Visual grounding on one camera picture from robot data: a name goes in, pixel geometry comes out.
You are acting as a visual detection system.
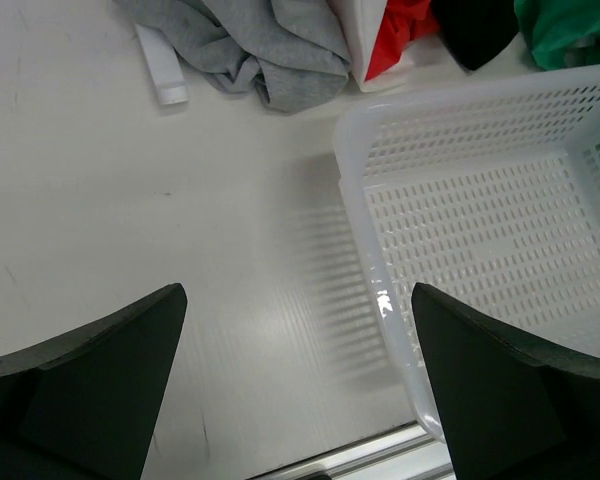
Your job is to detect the white clothes rack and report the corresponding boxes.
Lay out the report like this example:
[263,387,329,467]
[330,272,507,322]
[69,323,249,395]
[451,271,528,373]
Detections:
[134,23,189,106]

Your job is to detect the black garment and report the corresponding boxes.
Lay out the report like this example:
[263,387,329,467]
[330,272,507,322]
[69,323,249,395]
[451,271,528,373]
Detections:
[430,0,519,71]

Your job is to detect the grey tank top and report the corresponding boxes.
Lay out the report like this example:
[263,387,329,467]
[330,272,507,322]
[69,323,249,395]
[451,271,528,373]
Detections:
[118,1,351,114]

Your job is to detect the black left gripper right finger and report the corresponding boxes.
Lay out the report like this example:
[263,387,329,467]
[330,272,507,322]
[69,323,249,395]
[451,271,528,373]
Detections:
[411,283,600,479]

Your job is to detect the green tank top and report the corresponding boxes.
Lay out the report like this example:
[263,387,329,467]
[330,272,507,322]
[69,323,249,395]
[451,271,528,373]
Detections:
[514,0,600,71]

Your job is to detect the white plastic basket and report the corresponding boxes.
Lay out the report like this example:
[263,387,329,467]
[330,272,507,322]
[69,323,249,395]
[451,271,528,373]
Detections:
[334,65,600,439]

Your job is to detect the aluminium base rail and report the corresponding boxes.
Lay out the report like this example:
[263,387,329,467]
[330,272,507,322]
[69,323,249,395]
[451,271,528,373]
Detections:
[261,424,455,480]

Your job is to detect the red and white garment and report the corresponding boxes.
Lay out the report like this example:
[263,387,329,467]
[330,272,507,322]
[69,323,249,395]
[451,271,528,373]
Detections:
[329,0,445,93]

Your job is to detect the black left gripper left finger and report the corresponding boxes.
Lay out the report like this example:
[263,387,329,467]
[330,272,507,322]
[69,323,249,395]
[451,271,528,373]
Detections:
[0,283,187,479]

